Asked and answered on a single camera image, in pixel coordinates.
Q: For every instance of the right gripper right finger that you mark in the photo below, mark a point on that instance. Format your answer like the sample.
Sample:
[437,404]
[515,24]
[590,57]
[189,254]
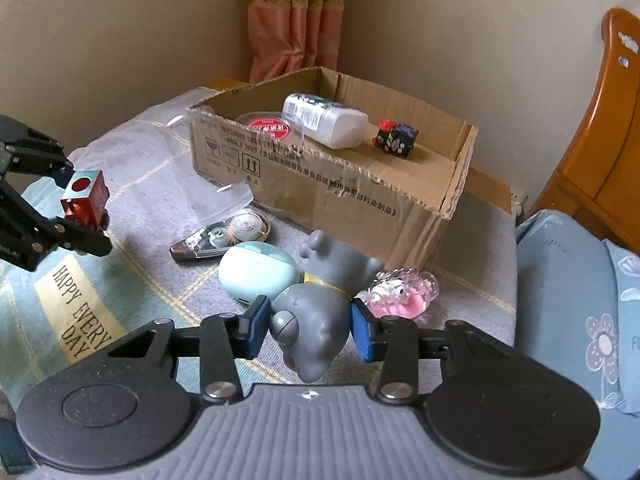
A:
[483,402]

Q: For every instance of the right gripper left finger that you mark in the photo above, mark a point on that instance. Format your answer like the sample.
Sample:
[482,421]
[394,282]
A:
[135,399]

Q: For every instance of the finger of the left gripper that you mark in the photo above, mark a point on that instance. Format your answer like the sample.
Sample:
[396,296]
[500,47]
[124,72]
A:
[25,150]
[27,237]

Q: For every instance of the red green toy train car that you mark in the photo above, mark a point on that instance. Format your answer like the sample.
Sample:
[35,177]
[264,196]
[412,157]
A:
[84,200]

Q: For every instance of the clear plastic jar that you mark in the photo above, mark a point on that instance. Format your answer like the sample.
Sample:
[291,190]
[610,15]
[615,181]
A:
[203,200]

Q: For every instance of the pink keychain charm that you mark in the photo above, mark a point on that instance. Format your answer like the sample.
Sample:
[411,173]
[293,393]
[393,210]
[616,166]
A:
[403,292]

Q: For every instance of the grey cat figurine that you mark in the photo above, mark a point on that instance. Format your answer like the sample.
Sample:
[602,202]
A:
[310,320]

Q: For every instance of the correction tape dispenser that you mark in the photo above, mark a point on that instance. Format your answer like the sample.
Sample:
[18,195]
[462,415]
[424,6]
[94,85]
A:
[213,241]

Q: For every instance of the black purple toy train car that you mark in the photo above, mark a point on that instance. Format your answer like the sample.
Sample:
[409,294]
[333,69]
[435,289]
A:
[395,138]

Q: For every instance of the white bottle green label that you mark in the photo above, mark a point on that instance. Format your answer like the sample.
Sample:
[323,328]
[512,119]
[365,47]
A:
[327,122]

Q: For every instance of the blue floral pillow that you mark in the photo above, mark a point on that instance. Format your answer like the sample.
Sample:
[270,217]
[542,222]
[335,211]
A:
[613,350]

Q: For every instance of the mint green earbuds case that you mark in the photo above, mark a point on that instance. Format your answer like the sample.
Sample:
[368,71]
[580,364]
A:
[251,269]

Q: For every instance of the wooden bed headboard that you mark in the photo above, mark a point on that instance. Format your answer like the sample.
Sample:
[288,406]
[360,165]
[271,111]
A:
[596,181]

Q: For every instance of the cardboard box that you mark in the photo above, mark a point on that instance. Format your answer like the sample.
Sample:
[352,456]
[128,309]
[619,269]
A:
[393,209]

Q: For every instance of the pink orange curtain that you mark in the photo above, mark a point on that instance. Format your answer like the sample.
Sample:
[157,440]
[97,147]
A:
[288,35]

